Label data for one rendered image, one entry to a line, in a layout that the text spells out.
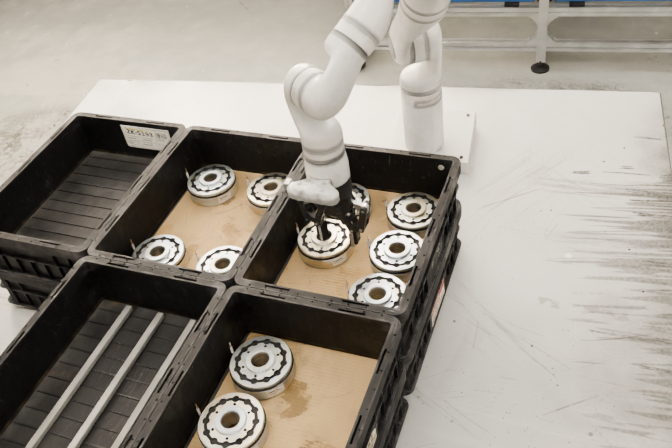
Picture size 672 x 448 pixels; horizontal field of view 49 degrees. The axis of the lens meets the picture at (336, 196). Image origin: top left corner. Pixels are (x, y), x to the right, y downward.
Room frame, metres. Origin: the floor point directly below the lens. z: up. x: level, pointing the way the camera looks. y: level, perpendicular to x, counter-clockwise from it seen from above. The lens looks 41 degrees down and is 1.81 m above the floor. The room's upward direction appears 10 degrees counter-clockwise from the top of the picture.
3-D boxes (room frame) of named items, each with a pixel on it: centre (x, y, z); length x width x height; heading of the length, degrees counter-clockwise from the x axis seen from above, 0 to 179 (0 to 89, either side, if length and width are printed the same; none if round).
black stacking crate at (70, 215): (1.24, 0.51, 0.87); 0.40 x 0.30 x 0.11; 154
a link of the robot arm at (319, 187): (0.97, 0.02, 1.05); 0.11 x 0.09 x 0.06; 150
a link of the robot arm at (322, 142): (0.99, 0.01, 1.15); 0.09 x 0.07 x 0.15; 30
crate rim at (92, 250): (1.10, 0.24, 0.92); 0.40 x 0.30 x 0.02; 154
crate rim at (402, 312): (0.97, -0.03, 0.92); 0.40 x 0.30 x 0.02; 154
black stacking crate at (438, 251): (0.97, -0.03, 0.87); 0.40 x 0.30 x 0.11; 154
